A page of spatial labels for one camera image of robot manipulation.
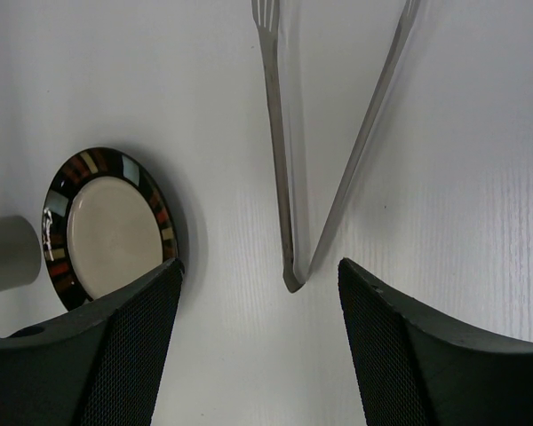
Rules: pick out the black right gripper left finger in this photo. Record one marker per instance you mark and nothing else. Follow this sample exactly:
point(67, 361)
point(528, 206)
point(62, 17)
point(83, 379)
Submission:
point(100, 364)

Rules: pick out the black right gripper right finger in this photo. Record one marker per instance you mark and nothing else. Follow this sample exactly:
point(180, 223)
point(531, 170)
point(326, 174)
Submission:
point(416, 365)

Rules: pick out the metal tongs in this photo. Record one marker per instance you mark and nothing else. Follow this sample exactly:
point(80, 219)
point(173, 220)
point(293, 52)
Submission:
point(266, 16)

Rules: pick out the grey cylindrical lunch container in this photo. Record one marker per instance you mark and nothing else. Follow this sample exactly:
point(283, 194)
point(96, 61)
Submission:
point(20, 253)

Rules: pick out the dark patterned round plate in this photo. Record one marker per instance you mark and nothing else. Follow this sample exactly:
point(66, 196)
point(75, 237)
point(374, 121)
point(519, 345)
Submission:
point(105, 223)

